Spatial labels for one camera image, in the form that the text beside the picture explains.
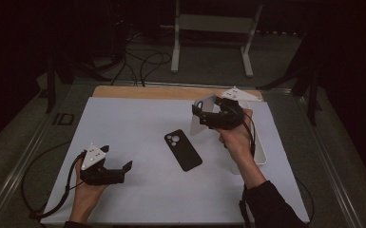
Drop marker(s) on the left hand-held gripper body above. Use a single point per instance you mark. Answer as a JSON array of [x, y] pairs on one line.
[[103, 176]]

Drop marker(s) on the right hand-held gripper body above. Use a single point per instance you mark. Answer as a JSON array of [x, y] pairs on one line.
[[228, 118]]

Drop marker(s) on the white plastic bin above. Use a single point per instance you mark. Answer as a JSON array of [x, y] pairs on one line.
[[260, 152]]

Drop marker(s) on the black phone case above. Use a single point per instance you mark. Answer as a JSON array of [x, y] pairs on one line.
[[183, 155]]

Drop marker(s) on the person's right hand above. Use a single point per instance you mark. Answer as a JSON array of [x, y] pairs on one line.
[[237, 141]]

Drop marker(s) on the person's left hand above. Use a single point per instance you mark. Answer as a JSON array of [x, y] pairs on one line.
[[85, 198]]

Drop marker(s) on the white table mat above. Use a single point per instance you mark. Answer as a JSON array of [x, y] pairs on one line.
[[158, 196]]

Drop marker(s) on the black stand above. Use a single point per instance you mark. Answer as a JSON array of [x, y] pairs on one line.
[[312, 101], [50, 91]]

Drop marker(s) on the white metal stand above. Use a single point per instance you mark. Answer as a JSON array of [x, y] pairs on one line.
[[215, 22]]

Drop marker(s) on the black floor bracket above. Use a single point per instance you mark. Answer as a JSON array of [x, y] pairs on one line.
[[57, 119]]

